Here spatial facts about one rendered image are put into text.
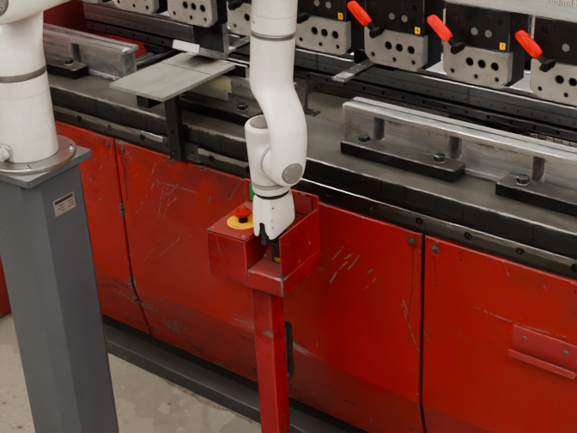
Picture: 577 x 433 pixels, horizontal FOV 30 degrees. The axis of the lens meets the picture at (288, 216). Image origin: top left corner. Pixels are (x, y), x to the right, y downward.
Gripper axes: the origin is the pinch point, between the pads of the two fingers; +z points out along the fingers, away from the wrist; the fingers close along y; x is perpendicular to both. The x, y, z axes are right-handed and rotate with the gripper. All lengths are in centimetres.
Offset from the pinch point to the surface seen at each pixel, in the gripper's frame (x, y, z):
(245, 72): -31, -37, -21
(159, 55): -83, -64, -6
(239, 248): -6.0, 6.1, -2.1
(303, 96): -133, -210, 83
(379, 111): 8.7, -32.7, -20.3
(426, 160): 23.7, -25.9, -14.4
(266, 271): -0.5, 4.8, 3.1
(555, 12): 50, -30, -51
